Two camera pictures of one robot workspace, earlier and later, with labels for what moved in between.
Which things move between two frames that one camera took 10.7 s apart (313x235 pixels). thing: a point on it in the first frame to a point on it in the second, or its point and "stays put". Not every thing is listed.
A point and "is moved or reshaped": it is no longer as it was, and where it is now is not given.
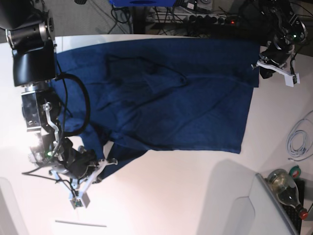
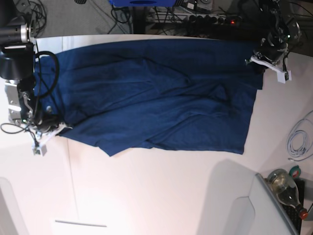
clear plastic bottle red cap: (286, 190) stays put
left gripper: (79, 164) to (44, 123)
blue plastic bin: (144, 3) stays put
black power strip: (212, 19) stays put
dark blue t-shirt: (124, 96) is moved or reshaped
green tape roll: (295, 171) stays put
